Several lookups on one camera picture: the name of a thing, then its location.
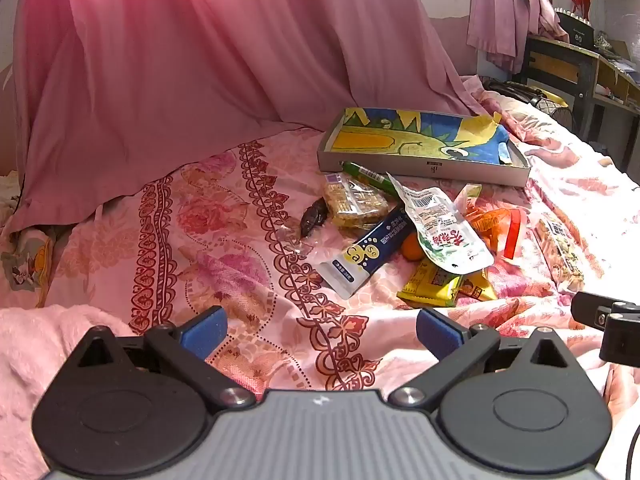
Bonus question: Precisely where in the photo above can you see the dark candy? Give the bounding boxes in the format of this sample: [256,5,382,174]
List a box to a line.
[280,197,331,256]

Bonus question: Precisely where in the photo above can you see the pink curtain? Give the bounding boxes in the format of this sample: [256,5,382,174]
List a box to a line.
[12,0,488,241]

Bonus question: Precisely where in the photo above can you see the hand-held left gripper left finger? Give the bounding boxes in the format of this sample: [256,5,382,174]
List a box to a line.
[67,305,257,407]

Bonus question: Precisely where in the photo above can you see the white and green pouch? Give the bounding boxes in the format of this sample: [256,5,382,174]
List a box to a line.
[386,172,495,275]

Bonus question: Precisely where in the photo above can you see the pink fluffy blanket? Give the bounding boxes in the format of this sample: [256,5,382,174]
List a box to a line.
[0,305,136,480]

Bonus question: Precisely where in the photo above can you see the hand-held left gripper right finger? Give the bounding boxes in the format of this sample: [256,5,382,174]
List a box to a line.
[390,306,576,407]

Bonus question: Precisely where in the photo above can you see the black electric fan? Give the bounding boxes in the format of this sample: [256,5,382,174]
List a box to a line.
[535,97,575,133]

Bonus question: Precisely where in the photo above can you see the small orange fruit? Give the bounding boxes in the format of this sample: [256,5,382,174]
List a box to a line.
[402,232,426,261]

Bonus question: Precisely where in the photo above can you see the grey cardboard box printed inside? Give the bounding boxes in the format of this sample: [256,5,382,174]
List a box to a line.
[316,106,532,188]

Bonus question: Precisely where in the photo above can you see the black box with white number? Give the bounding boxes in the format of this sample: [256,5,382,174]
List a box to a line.
[554,7,596,51]

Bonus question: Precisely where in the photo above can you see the orange snack packet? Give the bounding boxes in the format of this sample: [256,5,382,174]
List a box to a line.
[462,203,528,261]

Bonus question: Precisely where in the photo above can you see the blue and white sachet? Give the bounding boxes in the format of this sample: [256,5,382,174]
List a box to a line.
[320,205,416,300]

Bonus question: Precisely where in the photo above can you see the dark wooden desk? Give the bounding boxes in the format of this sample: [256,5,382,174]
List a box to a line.
[520,35,640,173]

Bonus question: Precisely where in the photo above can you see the yellow snack packet red label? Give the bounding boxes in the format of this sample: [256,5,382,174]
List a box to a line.
[396,259,466,308]

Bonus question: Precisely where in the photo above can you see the green stick snack packet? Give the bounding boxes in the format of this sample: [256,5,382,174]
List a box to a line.
[341,161,401,196]

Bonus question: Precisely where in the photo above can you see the purple tied curtain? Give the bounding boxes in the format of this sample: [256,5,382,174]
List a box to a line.
[466,0,568,73]

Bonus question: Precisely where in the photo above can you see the cartoon printed cloth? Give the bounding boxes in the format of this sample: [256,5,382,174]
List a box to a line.
[0,225,56,306]

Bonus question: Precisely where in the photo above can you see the clear peanut brittle packet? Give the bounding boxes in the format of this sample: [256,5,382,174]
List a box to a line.
[322,172,401,231]

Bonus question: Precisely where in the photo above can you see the desk clutter pile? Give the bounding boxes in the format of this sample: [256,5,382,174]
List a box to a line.
[592,30,640,73]

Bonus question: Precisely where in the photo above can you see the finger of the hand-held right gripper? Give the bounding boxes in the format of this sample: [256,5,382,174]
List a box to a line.
[571,290,640,332]

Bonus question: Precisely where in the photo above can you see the pale clear snack packet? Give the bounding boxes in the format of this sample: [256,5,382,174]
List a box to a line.
[452,183,483,216]

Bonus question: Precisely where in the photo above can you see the clear nut bar packet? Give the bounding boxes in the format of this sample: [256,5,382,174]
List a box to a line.
[532,212,586,291]

